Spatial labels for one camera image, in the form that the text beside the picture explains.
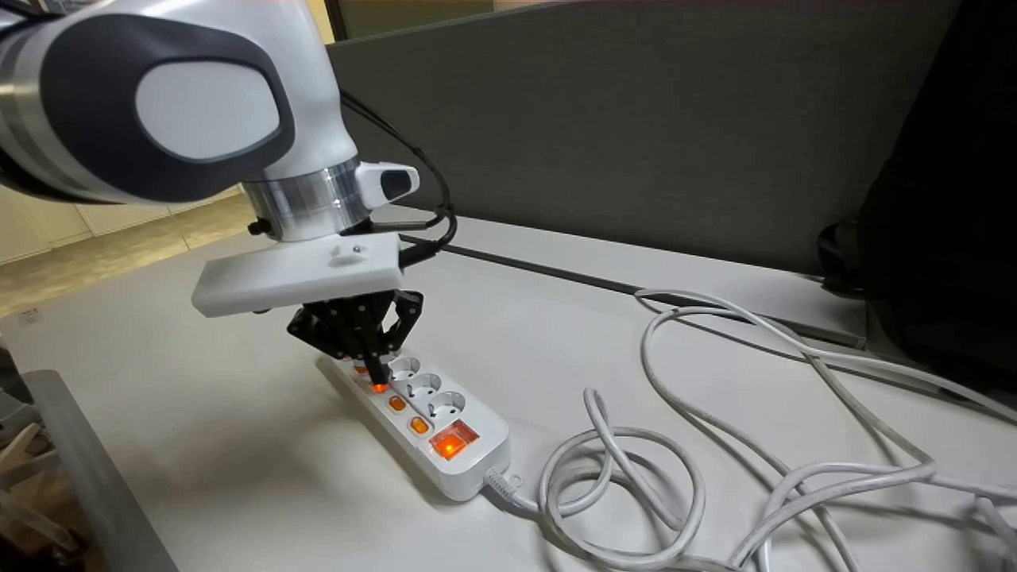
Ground white six-socket power strip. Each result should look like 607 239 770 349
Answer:
315 354 511 505

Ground grey desk partition panel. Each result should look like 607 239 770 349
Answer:
320 0 964 276

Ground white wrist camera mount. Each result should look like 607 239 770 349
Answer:
191 233 411 322

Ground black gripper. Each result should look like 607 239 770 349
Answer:
286 288 427 387

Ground white power strip cable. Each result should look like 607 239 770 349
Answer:
479 387 1017 572

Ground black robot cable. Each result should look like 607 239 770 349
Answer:
336 91 461 271

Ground thin white cable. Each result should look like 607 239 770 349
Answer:
633 283 1017 430

